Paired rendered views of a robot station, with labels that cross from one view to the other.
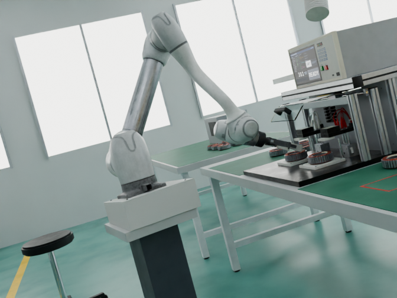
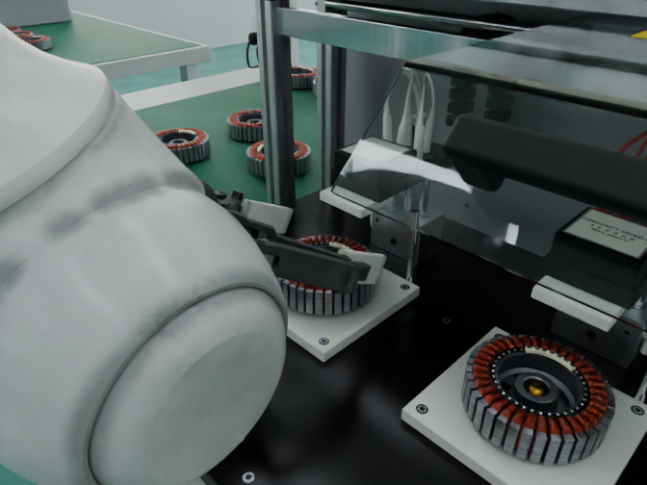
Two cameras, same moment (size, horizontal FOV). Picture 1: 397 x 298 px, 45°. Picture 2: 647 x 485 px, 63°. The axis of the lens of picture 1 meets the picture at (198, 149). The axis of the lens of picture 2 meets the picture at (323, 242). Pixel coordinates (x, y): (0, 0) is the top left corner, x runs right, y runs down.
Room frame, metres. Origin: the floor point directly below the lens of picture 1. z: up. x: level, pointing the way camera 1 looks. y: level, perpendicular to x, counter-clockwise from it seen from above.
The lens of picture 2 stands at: (1.92, -0.21, 1.13)
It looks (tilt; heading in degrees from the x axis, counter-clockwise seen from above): 31 degrees down; 329
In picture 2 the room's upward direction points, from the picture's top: straight up
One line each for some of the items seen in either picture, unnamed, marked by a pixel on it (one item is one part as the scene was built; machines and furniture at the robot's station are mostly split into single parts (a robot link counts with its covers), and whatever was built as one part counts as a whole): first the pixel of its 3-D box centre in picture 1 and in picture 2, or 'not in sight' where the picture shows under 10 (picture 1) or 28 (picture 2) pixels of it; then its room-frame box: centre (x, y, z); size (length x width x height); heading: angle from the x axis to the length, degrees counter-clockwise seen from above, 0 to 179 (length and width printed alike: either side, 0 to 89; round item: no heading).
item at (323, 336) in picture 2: (297, 160); (323, 291); (2.33, -0.46, 0.78); 0.15 x 0.15 x 0.01; 14
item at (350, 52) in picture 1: (348, 54); not in sight; (2.27, -0.80, 1.22); 0.44 x 0.39 x 0.20; 14
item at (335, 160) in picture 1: (321, 162); (528, 414); (2.09, -0.52, 0.78); 0.15 x 0.15 x 0.01; 14
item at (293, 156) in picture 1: (295, 155); (323, 272); (2.33, -0.46, 0.80); 0.11 x 0.11 x 0.04
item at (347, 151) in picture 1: (348, 149); (604, 316); (2.13, -0.66, 0.80); 0.08 x 0.05 x 0.06; 14
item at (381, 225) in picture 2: (321, 148); (406, 228); (2.36, -0.60, 0.80); 0.08 x 0.05 x 0.06; 14
